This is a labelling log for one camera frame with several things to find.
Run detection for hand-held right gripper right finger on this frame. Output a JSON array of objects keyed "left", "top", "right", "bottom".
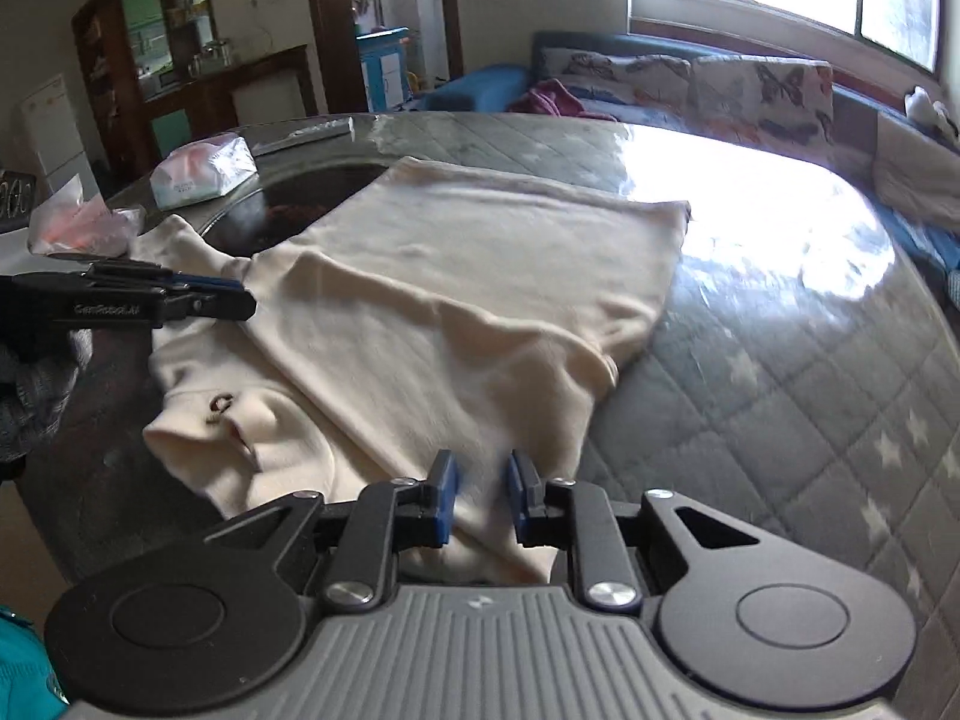
[{"left": 504, "top": 450, "right": 760, "bottom": 611}]

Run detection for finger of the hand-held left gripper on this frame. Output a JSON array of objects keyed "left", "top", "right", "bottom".
[
  {"left": 88, "top": 260, "right": 247, "bottom": 295},
  {"left": 161, "top": 288, "right": 257, "bottom": 326}
]

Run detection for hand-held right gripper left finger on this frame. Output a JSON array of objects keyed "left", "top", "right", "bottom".
[{"left": 204, "top": 450, "right": 460, "bottom": 611}]

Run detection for cream long-sleeved top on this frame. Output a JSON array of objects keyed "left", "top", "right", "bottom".
[{"left": 142, "top": 156, "right": 692, "bottom": 586}]

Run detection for person's left forearm grey sleeve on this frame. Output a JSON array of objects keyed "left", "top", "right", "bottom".
[{"left": 0, "top": 328, "right": 93, "bottom": 466}]

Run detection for clear plastic bag pink contents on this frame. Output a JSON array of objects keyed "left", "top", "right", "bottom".
[{"left": 28, "top": 174, "right": 144, "bottom": 257}]

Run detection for white tissue pack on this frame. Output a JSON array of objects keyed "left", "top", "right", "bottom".
[{"left": 148, "top": 133, "right": 259, "bottom": 212}]

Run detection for black patterned box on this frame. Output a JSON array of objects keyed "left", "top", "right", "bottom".
[{"left": 0, "top": 171, "right": 39, "bottom": 234}]

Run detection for white fridge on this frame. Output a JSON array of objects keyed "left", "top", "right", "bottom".
[{"left": 18, "top": 73, "right": 100, "bottom": 201}]

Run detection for dark wooden cabinet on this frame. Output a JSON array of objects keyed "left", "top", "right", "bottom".
[{"left": 70, "top": 0, "right": 318, "bottom": 170}]

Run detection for metal pot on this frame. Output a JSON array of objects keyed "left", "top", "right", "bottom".
[{"left": 187, "top": 38, "right": 234, "bottom": 77}]

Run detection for blue small cabinet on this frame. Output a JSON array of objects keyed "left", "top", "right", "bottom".
[{"left": 355, "top": 25, "right": 413, "bottom": 113}]

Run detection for blue sofa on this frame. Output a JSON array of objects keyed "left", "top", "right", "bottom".
[{"left": 415, "top": 30, "right": 960, "bottom": 293}]

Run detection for person's teal clothing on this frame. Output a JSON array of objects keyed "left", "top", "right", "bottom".
[{"left": 0, "top": 603, "right": 70, "bottom": 720}]

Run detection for magenta cloth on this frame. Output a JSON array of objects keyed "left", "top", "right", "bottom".
[{"left": 508, "top": 78, "right": 617, "bottom": 122}]

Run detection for butterfly print cushion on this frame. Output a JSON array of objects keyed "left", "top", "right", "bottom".
[
  {"left": 689, "top": 55, "right": 836, "bottom": 145},
  {"left": 538, "top": 46, "right": 695, "bottom": 115}
]

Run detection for beige quilted cushion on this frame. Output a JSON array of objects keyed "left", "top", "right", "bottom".
[{"left": 872, "top": 111, "right": 960, "bottom": 232}]

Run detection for white soft toy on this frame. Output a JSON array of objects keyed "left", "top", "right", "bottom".
[{"left": 903, "top": 85, "right": 959, "bottom": 140}]

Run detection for dark wooden door frame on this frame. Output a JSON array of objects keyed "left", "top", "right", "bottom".
[{"left": 300, "top": 0, "right": 370, "bottom": 118}]

